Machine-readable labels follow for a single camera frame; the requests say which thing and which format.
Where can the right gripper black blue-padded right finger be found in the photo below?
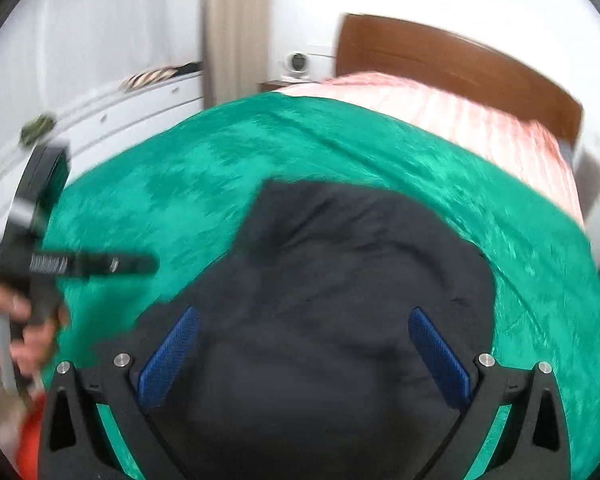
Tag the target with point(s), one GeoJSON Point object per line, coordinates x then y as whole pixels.
{"type": "Point", "coordinates": [534, 441]}

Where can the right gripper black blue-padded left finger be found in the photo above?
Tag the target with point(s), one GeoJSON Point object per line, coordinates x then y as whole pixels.
{"type": "Point", "coordinates": [135, 375]}

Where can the black puffer jacket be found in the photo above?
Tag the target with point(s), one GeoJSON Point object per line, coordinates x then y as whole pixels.
{"type": "Point", "coordinates": [303, 367]}

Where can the beige knit sleeve forearm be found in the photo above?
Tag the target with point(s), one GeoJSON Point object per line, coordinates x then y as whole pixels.
{"type": "Point", "coordinates": [14, 411]}

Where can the orange fleece garment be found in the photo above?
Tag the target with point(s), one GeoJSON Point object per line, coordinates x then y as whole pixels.
{"type": "Point", "coordinates": [30, 435]}

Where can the white low drawer cabinet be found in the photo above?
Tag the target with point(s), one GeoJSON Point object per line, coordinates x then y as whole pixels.
{"type": "Point", "coordinates": [103, 128]}

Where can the green patterned bedspread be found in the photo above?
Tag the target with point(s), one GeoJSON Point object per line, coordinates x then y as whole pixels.
{"type": "Point", "coordinates": [183, 192]}

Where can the striped cushion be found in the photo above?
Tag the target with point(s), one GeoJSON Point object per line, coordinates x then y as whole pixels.
{"type": "Point", "coordinates": [148, 77]}

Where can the white sheer curtain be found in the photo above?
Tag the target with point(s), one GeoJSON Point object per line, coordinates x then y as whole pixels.
{"type": "Point", "coordinates": [54, 52]}

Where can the white bedside table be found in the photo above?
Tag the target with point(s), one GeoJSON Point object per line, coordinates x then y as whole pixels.
{"type": "Point", "coordinates": [587, 173]}

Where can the pink plaid bed sheet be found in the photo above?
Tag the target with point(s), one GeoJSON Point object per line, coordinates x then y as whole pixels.
{"type": "Point", "coordinates": [523, 148]}

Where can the white round fan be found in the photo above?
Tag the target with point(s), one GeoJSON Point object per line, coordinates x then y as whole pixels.
{"type": "Point", "coordinates": [297, 65]}

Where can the beige curtain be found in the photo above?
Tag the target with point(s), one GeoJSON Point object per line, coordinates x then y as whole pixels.
{"type": "Point", "coordinates": [235, 36]}

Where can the brown wooden headboard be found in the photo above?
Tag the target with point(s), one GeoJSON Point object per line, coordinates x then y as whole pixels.
{"type": "Point", "coordinates": [440, 59]}

